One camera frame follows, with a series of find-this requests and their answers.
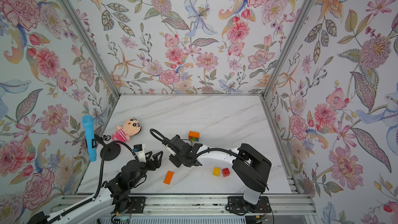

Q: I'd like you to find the plush doll pink dress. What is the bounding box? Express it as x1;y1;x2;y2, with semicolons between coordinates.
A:
112;118;142;143

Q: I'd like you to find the orange tall long brick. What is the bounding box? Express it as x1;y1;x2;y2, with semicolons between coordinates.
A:
188;131;200;138

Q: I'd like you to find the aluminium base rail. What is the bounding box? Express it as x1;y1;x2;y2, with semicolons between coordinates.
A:
49;193;318;217

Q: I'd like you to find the red square brick right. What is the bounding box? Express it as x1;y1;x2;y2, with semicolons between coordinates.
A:
221;168;230;177

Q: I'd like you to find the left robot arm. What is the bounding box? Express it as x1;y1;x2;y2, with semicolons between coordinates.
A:
28;151;163;224

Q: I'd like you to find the blue toy microphone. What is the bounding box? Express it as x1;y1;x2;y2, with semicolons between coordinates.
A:
81;115;97;162

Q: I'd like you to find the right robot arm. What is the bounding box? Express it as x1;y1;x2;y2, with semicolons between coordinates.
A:
162;135;272;206

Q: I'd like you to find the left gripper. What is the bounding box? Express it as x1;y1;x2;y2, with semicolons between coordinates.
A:
130;151;164;188

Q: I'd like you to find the yellow square brick right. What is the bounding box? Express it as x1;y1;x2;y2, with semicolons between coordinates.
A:
212;168;221;177

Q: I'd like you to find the orange flat brick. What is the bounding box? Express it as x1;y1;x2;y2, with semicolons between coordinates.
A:
163;171;174;185

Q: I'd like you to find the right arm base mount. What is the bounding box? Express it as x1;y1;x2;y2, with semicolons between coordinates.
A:
225;196;272;215

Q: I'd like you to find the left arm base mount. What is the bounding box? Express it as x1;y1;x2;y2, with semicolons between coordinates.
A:
111;196;146;214

